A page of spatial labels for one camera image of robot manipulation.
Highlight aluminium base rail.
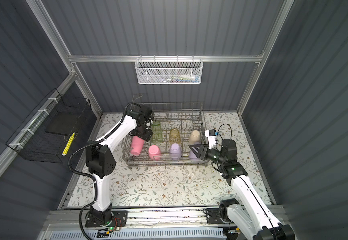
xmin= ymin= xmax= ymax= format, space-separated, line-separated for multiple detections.
xmin=84 ymin=205 xmax=264 ymax=229

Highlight yellow transparent cup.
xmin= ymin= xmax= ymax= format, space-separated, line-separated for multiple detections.
xmin=169 ymin=129 xmax=182 ymax=145

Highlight pink cup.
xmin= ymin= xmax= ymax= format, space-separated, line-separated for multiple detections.
xmin=149 ymin=145 xmax=162 ymax=161
xmin=130 ymin=136 xmax=145 ymax=156

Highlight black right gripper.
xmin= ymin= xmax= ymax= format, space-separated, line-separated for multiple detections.
xmin=190 ymin=143 xmax=226 ymax=166

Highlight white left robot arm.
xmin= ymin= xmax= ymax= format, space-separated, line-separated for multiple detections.
xmin=68 ymin=103 xmax=154 ymax=227

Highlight white mesh wall basket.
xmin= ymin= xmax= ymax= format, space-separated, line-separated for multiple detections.
xmin=135 ymin=57 xmax=204 ymax=85

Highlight tubes in white basket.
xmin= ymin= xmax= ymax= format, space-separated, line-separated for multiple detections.
xmin=160 ymin=74 xmax=201 ymax=84

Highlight lilac cup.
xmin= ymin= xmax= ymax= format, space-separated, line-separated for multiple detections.
xmin=170 ymin=143 xmax=182 ymax=160
xmin=189 ymin=150 xmax=199 ymax=161

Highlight green transparent cup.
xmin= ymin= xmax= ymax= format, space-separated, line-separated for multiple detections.
xmin=151 ymin=120 xmax=163 ymax=143

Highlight yellow brush in basket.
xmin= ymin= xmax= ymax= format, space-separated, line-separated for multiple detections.
xmin=62 ymin=133 xmax=76 ymax=156

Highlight beige cup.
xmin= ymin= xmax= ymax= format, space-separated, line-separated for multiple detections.
xmin=189 ymin=130 xmax=201 ymax=145

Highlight white vented cover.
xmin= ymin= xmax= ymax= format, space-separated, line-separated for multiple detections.
xmin=49 ymin=227 xmax=232 ymax=240

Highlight grey wire dish rack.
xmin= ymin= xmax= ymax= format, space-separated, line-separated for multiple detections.
xmin=122 ymin=94 xmax=209 ymax=169

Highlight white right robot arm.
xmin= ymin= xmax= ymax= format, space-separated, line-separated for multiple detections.
xmin=190 ymin=139 xmax=295 ymax=240

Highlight black wire wall basket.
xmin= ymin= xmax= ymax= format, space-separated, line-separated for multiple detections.
xmin=6 ymin=90 xmax=92 ymax=164

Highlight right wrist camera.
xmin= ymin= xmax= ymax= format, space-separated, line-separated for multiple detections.
xmin=205 ymin=129 xmax=219 ymax=150

